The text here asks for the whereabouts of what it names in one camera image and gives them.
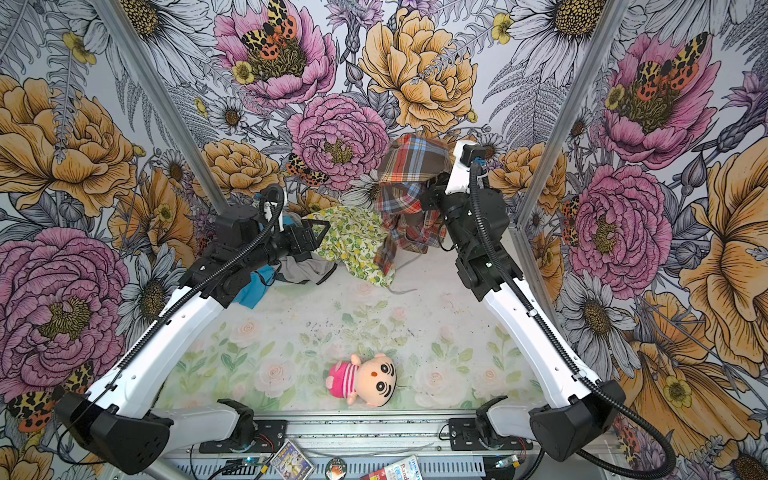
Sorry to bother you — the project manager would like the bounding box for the small round badge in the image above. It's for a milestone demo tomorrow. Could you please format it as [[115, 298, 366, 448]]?
[[325, 457, 348, 480]]

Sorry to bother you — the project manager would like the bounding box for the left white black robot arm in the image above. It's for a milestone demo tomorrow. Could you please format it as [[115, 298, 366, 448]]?
[[55, 203, 330, 475]]

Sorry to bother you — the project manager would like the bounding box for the red plaid cloth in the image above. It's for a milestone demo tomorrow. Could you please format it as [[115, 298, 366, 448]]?
[[374, 134, 453, 275]]

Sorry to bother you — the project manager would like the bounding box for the left aluminium frame post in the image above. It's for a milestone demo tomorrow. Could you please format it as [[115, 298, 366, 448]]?
[[94, 1, 229, 215]]

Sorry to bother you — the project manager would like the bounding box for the teal blue cloth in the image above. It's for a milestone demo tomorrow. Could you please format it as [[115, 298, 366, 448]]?
[[234, 266, 275, 309]]

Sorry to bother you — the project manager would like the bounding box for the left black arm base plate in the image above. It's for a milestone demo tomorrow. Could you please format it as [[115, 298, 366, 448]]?
[[197, 419, 287, 454]]

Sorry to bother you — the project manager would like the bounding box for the aluminium frame post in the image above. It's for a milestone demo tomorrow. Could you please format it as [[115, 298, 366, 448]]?
[[94, 1, 229, 215], [513, 0, 631, 231]]

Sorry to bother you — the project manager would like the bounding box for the grey cloth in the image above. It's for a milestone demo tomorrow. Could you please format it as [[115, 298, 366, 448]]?
[[275, 253, 338, 285]]

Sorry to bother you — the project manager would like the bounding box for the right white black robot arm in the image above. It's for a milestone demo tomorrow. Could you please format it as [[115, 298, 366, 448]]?
[[420, 141, 624, 470]]

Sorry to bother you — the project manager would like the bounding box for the right aluminium frame post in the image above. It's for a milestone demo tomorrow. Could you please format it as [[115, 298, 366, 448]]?
[[513, 0, 631, 231]]

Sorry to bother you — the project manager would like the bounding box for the pink shirt plush doll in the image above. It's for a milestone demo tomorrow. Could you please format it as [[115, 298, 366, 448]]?
[[325, 353, 397, 408]]

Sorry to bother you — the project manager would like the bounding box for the green lemon print cloth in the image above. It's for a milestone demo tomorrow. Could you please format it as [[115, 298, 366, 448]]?
[[307, 206, 394, 287]]

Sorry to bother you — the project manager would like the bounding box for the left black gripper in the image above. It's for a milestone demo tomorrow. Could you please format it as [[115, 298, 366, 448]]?
[[244, 219, 331, 270]]

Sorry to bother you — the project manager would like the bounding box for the red white snack packet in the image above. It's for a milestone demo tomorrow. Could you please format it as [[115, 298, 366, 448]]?
[[360, 455, 424, 480]]

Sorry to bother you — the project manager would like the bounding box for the aluminium front rail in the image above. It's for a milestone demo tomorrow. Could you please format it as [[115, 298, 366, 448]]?
[[137, 411, 601, 480]]

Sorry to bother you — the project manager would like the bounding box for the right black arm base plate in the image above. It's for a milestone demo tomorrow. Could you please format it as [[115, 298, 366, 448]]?
[[448, 418, 533, 453]]

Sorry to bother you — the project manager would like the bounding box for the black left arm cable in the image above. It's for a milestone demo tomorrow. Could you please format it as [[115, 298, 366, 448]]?
[[55, 183, 287, 469]]

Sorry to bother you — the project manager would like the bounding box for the colourful card booklet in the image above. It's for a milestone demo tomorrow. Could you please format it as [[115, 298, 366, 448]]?
[[270, 440, 315, 480]]

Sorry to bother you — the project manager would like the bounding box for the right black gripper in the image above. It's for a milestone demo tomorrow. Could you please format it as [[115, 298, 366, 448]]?
[[421, 156, 478, 254]]

